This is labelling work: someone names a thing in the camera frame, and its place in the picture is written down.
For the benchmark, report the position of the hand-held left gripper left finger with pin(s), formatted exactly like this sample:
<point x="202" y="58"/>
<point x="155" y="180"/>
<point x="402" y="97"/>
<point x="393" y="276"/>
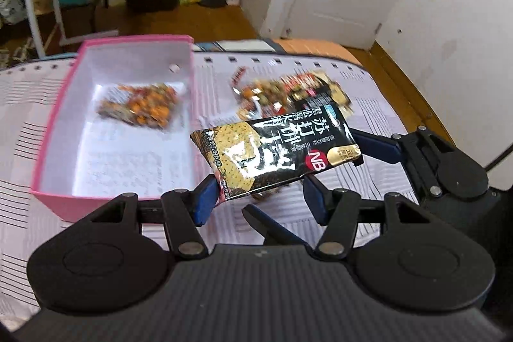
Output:
<point x="205" y="201"/>

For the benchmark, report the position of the clear coated peanut packet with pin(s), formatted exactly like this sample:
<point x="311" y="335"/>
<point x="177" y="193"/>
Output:
<point x="264" y="97"/>
<point x="140" y="107"/>

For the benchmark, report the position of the printed bed sheet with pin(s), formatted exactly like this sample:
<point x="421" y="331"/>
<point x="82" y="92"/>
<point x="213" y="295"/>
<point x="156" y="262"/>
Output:
<point x="24" y="109"/>

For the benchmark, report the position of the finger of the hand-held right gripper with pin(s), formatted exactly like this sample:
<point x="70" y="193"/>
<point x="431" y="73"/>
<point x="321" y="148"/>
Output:
<point x="272" y="232"/>
<point x="376" y="147"/>

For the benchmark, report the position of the small red snack packet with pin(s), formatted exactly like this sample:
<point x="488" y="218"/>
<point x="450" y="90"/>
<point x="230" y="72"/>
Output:
<point x="239" y="75"/>

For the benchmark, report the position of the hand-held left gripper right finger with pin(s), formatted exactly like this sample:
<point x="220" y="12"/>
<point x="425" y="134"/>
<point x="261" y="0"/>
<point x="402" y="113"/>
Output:
<point x="316" y="201"/>

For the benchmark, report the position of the pink storage box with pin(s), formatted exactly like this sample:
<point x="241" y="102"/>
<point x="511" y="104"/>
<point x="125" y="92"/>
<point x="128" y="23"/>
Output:
<point x="132" y="161"/>

